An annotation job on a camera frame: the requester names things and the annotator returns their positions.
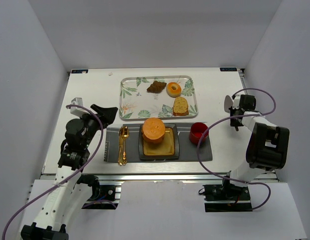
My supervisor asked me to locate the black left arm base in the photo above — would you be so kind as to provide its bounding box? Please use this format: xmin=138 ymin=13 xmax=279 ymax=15
xmin=76 ymin=174 xmax=121 ymax=210

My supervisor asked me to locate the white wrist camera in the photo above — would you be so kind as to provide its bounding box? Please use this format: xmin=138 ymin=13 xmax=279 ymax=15
xmin=66 ymin=97 xmax=88 ymax=118
xmin=232 ymin=94 xmax=242 ymax=110

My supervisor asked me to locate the blue table label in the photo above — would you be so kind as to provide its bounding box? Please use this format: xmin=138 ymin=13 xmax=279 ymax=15
xmin=71 ymin=69 xmax=88 ymax=74
xmin=219 ymin=67 xmax=238 ymax=72

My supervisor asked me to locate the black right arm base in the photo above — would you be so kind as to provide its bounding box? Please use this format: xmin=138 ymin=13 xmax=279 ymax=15
xmin=198 ymin=184 xmax=252 ymax=213

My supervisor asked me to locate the gold fork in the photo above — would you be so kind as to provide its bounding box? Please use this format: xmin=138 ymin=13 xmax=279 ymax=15
xmin=118 ymin=126 xmax=124 ymax=166

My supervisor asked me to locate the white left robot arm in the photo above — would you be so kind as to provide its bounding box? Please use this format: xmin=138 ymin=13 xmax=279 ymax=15
xmin=21 ymin=103 xmax=118 ymax=240

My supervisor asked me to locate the round orange cake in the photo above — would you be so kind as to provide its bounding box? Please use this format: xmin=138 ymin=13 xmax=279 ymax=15
xmin=142 ymin=117 xmax=165 ymax=144

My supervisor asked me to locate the grey striped placemat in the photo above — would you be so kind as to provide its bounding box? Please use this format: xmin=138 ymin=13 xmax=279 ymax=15
xmin=103 ymin=122 xmax=213 ymax=163

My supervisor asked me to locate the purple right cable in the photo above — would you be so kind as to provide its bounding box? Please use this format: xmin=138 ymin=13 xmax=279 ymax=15
xmin=197 ymin=87 xmax=276 ymax=210

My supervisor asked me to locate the yellow loaf cake slice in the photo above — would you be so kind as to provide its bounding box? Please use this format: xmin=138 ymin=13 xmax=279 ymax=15
xmin=173 ymin=96 xmax=189 ymax=116

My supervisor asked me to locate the blue table label right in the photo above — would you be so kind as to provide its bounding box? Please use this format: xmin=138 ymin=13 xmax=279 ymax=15
xmin=219 ymin=67 xmax=238 ymax=72

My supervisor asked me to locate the black square plate gold centre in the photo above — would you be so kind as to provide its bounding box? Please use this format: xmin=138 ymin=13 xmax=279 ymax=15
xmin=139 ymin=123 xmax=180 ymax=161

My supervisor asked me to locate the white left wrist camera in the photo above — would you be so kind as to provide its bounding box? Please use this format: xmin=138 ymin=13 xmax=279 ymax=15
xmin=66 ymin=97 xmax=88 ymax=118

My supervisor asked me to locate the silver cake server wooden handle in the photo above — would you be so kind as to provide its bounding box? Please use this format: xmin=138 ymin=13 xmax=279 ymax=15
xmin=224 ymin=95 xmax=239 ymax=131

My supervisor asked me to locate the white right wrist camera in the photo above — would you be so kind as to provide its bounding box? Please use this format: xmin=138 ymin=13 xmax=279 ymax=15
xmin=232 ymin=94 xmax=242 ymax=110

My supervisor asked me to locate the leaf-patterned serving tray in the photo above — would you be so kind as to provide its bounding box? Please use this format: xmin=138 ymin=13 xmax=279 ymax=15
xmin=119 ymin=75 xmax=198 ymax=120

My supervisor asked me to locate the blue table label left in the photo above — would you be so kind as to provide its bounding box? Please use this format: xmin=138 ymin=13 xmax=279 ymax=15
xmin=71 ymin=69 xmax=88 ymax=74

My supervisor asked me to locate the red cup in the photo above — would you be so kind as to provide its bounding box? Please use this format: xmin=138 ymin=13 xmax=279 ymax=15
xmin=189 ymin=122 xmax=209 ymax=145

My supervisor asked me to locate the glazed donut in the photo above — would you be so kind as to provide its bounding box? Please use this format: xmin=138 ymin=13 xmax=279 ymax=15
xmin=166 ymin=82 xmax=182 ymax=98

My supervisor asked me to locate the brown chocolate bread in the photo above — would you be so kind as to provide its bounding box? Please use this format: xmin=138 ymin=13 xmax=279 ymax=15
xmin=147 ymin=80 xmax=167 ymax=94

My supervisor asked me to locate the aluminium table frame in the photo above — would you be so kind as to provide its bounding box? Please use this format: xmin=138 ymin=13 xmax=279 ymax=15
xmin=32 ymin=68 xmax=280 ymax=208

